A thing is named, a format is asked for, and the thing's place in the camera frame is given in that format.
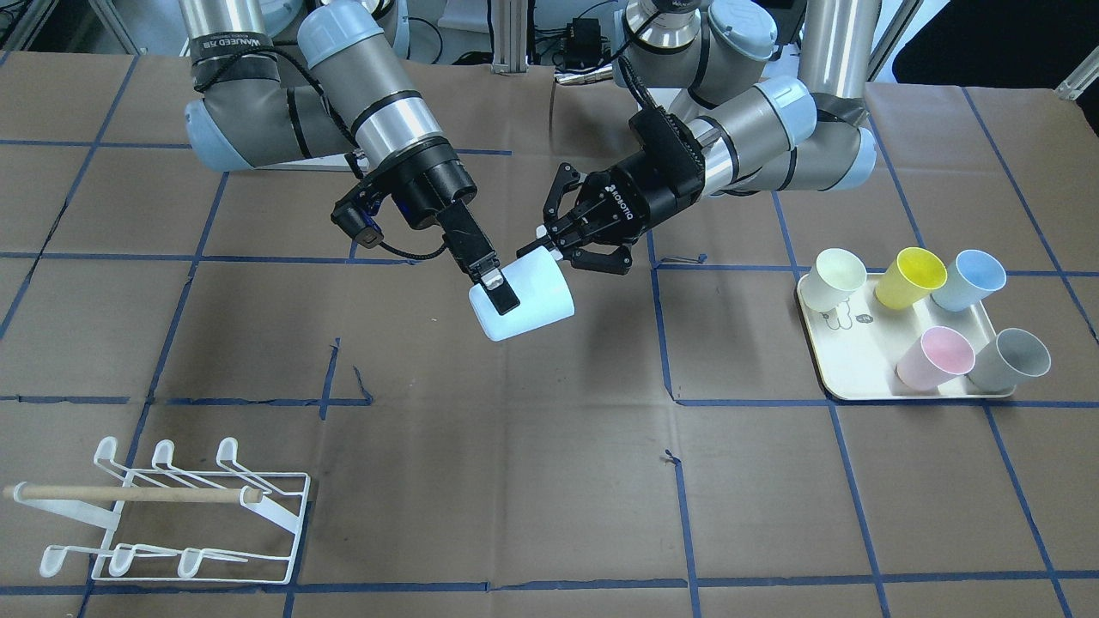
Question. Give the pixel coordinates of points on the aluminium frame post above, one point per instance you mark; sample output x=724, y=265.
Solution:
x=509, y=32

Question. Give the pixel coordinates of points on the beige serving tray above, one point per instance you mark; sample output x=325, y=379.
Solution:
x=857, y=345

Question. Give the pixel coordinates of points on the yellow plastic cup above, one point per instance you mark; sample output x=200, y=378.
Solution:
x=915, y=274

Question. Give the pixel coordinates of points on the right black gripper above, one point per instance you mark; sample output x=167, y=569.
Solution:
x=440, y=183

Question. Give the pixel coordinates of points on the pale green plastic cup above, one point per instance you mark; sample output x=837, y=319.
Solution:
x=835, y=276

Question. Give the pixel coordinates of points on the white wire cup rack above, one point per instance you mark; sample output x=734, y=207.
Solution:
x=165, y=524

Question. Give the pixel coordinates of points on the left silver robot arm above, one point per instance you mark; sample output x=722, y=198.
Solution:
x=709, y=123

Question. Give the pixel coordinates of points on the pink plastic cup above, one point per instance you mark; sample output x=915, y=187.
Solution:
x=939, y=355

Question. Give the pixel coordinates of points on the grey plastic cup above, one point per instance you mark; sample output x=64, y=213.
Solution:
x=1013, y=357

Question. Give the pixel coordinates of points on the light blue plastic cup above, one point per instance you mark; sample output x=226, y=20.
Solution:
x=543, y=294

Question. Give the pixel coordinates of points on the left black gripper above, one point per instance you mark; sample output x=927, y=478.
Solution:
x=650, y=198

